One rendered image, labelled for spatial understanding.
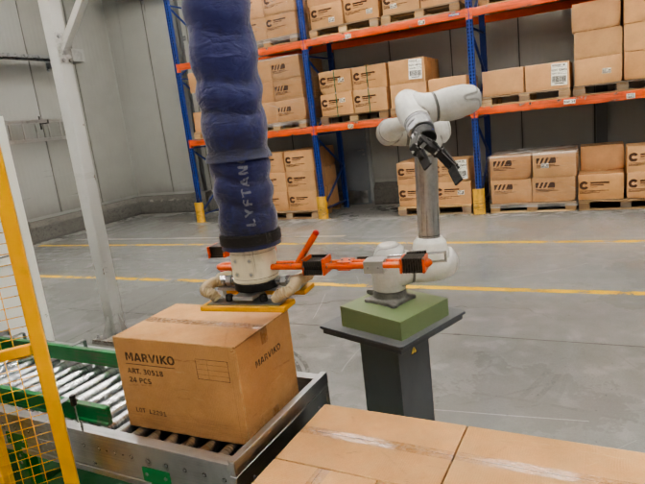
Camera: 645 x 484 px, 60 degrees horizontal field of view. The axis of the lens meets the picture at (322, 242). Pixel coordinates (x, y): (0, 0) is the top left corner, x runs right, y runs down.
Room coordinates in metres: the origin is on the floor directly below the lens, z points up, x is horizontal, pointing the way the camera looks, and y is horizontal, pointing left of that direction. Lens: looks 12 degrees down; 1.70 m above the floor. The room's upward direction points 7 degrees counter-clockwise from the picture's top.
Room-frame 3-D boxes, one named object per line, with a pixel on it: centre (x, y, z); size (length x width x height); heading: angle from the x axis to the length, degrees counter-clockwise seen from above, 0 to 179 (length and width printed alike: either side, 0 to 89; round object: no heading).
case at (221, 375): (2.20, 0.54, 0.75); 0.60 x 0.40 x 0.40; 63
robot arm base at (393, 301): (2.53, -0.27, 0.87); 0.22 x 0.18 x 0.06; 46
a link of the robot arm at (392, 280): (2.51, -0.30, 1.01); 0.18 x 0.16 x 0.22; 91
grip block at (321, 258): (1.93, 0.03, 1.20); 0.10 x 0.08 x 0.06; 158
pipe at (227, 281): (2.02, 0.26, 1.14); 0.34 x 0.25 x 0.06; 68
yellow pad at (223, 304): (1.94, 0.30, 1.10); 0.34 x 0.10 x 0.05; 68
